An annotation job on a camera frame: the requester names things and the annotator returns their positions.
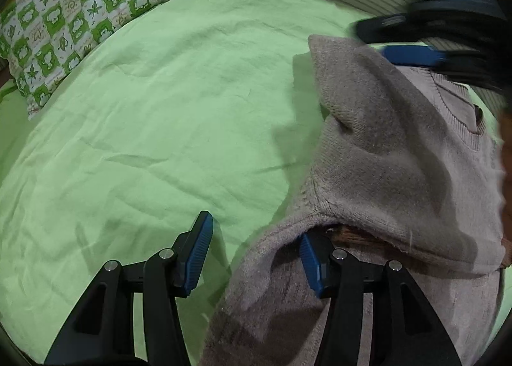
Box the light green bed sheet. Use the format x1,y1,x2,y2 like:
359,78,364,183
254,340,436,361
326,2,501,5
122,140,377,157
0,0,500,366

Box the green white patterned pillow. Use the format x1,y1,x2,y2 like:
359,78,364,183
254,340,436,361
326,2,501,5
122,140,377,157
0,0,197,121

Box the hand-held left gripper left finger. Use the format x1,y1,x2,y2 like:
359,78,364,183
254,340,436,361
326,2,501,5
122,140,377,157
43,210,214,366

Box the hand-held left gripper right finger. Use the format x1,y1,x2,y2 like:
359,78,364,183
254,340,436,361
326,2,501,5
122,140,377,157
300,230,467,366

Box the grey knitted sweater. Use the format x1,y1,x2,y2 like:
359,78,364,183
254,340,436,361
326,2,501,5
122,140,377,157
200,34,512,366

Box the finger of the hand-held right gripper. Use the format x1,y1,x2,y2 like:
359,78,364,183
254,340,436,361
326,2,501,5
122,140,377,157
354,14,411,44
380,44,449,68

